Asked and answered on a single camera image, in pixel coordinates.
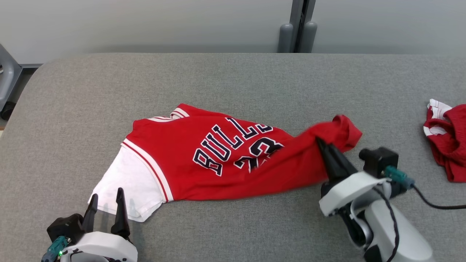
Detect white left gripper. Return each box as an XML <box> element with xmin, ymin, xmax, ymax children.
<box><xmin>60</xmin><ymin>188</ymin><xmax>139</xmax><ymax>262</ymax></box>

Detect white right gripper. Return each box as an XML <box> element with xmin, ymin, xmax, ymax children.
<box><xmin>316</xmin><ymin>137</ymin><xmax>392</xmax><ymax>217</ymax></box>

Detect red Bulls basketball jersey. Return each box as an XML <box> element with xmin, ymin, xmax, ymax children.
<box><xmin>88</xmin><ymin>103</ymin><xmax>363</xmax><ymax>223</ymax></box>

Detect red shorts with white trim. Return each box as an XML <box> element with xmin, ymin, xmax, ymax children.
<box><xmin>423</xmin><ymin>99</ymin><xmax>466</xmax><ymax>183</ymax></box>

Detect grey rounded partition foot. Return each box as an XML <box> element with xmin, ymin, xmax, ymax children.
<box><xmin>301</xmin><ymin>21</ymin><xmax>318</xmax><ymax>53</ymax></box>
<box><xmin>279</xmin><ymin>23</ymin><xmax>294</xmax><ymax>53</ymax></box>

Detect black caster wheel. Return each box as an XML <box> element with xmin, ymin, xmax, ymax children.
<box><xmin>0</xmin><ymin>101</ymin><xmax>16</xmax><ymax>121</ymax></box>

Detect black cable with teal plug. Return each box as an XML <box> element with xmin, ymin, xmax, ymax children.
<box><xmin>41</xmin><ymin>236</ymin><xmax>71</xmax><ymax>262</ymax></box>
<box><xmin>384</xmin><ymin>166</ymin><xmax>466</xmax><ymax>210</ymax></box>

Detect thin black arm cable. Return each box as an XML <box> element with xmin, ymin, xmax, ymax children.
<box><xmin>371</xmin><ymin>186</ymin><xmax>400</xmax><ymax>262</ymax></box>

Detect grey aluminium wall rail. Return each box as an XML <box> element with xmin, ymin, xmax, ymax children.
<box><xmin>289</xmin><ymin>0</ymin><xmax>316</xmax><ymax>53</ymax></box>

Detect grey cart frame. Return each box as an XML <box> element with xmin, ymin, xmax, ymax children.
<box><xmin>0</xmin><ymin>44</ymin><xmax>23</xmax><ymax>120</ymax></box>

